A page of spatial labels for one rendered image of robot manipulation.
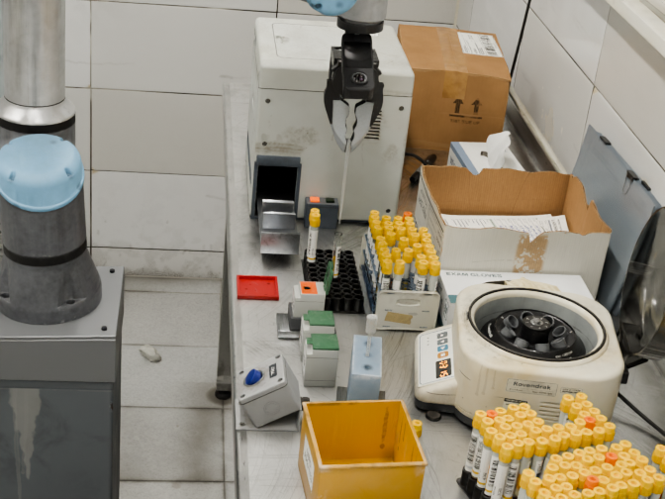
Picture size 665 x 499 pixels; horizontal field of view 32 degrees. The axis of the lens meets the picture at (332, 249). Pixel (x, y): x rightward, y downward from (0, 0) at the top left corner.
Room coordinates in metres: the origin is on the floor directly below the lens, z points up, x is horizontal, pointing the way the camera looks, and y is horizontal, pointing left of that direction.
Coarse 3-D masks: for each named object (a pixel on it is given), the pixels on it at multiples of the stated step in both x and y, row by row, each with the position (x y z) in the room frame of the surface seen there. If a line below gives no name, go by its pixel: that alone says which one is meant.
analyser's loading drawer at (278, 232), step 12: (264, 192) 1.97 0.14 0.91; (276, 192) 1.98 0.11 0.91; (264, 204) 1.87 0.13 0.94; (276, 204) 1.87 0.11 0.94; (288, 204) 1.88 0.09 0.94; (264, 216) 1.83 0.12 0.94; (276, 216) 1.83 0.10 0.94; (288, 216) 1.83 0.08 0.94; (264, 228) 1.83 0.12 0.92; (276, 228) 1.83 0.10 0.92; (288, 228) 1.83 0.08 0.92; (264, 240) 1.77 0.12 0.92; (276, 240) 1.77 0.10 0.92; (288, 240) 1.78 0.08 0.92; (264, 252) 1.77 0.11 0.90; (276, 252) 1.77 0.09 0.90; (288, 252) 1.78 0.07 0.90
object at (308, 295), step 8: (296, 288) 1.57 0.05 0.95; (304, 288) 1.57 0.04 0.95; (312, 288) 1.57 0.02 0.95; (320, 288) 1.57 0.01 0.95; (296, 296) 1.55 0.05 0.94; (304, 296) 1.55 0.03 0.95; (312, 296) 1.55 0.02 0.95; (320, 296) 1.55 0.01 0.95; (296, 304) 1.55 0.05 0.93; (304, 304) 1.55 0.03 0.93; (312, 304) 1.55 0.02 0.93; (320, 304) 1.55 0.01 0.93; (296, 312) 1.55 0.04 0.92; (304, 312) 1.55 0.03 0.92
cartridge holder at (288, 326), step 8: (288, 304) 1.59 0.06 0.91; (288, 312) 1.58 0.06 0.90; (280, 320) 1.57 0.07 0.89; (288, 320) 1.57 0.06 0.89; (296, 320) 1.54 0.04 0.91; (280, 328) 1.54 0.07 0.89; (288, 328) 1.55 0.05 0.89; (296, 328) 1.54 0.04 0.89; (280, 336) 1.54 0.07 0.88; (288, 336) 1.54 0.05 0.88; (296, 336) 1.54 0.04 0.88
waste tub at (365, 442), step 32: (320, 416) 1.24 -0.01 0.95; (352, 416) 1.25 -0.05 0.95; (384, 416) 1.26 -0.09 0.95; (320, 448) 1.24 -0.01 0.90; (352, 448) 1.25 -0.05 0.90; (384, 448) 1.26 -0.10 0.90; (416, 448) 1.17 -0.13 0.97; (320, 480) 1.11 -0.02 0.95; (352, 480) 1.12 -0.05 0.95; (384, 480) 1.13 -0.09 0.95; (416, 480) 1.13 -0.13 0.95
